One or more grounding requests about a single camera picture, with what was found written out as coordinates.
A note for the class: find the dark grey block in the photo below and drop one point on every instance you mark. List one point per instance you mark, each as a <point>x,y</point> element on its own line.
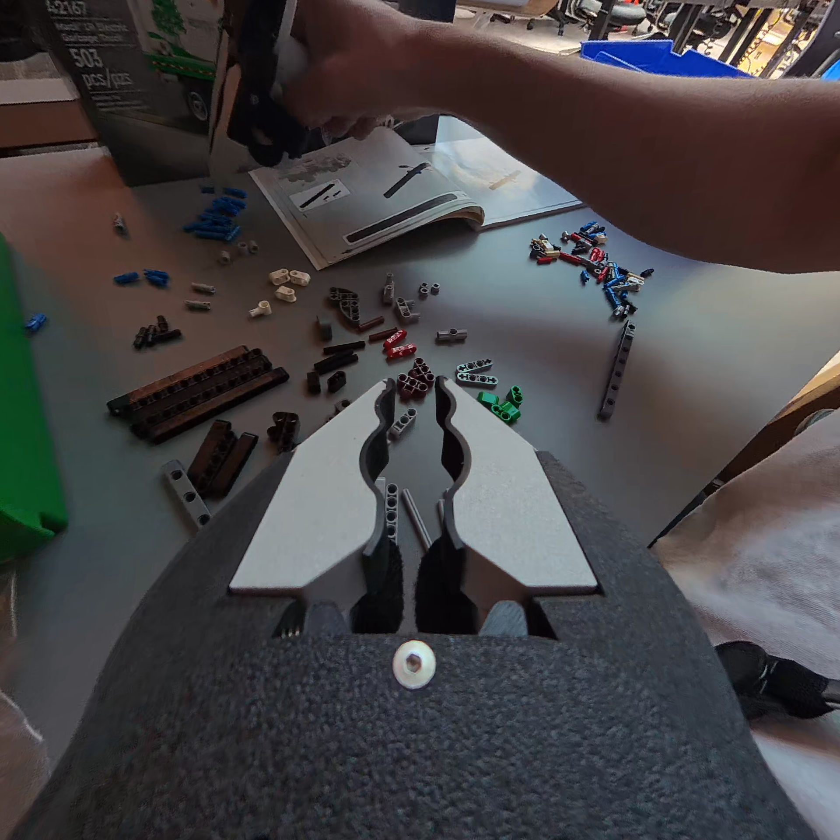
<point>325,328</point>

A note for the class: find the small black connector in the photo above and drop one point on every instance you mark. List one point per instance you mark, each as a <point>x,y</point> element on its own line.
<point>337,382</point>
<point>313,383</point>

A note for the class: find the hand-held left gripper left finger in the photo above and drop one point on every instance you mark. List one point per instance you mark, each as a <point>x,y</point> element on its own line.
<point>308,518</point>

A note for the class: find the stack of long black beams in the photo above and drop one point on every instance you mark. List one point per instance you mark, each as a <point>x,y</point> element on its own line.
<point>197,394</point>

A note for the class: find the black axle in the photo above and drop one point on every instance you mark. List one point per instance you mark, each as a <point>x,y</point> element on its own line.
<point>335,363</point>
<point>344,347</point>

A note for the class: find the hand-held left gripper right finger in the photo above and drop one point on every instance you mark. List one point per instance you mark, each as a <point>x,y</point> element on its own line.
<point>518,518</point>

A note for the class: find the narrow grey beam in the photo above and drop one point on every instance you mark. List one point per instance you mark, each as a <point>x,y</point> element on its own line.
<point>392,512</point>

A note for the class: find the open instruction booklet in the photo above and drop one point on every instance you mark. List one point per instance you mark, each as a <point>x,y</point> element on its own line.
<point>394,197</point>

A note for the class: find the green plastic bin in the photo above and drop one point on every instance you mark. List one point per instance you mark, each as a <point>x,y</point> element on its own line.
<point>26,426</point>

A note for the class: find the grey holed beam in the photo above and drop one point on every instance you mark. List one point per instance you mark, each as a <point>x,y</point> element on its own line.
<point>186,492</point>

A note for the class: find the crumpled clear plastic bag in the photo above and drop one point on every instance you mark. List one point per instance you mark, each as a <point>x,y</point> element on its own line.
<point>19,722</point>

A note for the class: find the pile of blue pins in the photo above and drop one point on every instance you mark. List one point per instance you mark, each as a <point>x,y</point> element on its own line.
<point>216,216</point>

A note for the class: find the wooden side desk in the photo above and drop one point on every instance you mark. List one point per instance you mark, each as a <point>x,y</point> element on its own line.
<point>39,118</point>

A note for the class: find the red connector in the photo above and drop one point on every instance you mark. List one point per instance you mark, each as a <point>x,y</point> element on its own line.
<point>396,337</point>
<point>401,351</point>

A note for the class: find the grey axle connector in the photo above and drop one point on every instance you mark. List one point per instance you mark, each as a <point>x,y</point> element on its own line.
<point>388,289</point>

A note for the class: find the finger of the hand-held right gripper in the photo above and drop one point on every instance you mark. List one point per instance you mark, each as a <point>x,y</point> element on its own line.
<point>222,98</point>

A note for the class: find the grey cross connector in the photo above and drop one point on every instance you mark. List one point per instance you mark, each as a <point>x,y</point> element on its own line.
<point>451,336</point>

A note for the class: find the thin grey liftarm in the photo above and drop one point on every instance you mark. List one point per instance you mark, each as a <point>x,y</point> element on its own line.
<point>474,365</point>
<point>476,375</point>

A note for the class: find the blue plastic bin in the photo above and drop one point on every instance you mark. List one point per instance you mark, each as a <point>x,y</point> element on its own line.
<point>656,59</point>

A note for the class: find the dark red axle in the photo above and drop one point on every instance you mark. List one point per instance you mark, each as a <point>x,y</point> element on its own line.
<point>371,323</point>

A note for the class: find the dark grey curved liftarm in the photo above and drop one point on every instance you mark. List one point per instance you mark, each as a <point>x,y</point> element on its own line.
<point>344,305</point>

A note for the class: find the grey angled connector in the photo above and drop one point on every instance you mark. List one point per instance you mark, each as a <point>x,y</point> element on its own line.
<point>406,310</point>

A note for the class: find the dark lego set box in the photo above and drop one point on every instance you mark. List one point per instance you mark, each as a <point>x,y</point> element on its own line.
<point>144,98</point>

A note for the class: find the person's right forearm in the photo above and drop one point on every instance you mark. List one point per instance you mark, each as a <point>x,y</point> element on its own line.
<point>656,151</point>

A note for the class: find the cluster of black pins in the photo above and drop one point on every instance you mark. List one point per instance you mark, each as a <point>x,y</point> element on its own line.
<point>157,333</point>

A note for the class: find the short grey beam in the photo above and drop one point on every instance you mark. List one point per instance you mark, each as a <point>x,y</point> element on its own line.
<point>401,424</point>

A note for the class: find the dark red liftarm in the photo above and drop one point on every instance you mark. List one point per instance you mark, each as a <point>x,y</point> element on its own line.
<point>411,386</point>
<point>424,369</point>

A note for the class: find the pile of mixed small pins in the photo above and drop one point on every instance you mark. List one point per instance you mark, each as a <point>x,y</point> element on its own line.
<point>597,266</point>

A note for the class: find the long grey beam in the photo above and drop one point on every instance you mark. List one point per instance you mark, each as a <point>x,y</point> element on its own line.
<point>617,371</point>

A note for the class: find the green liftarm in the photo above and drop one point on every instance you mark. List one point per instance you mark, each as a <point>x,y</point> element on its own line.
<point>499,408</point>
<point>514,394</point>

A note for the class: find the person's right hand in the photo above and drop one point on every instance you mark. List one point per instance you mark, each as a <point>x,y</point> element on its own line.
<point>367,65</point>

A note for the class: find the white pin connector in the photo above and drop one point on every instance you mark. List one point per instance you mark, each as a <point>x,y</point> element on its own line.
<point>285,294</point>
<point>299,277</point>
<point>279,277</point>
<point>260,309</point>

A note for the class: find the grey axle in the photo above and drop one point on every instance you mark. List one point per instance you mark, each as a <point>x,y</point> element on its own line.
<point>417,520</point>

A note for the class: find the person's white shirt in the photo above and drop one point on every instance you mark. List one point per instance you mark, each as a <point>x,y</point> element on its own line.
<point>774,590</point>

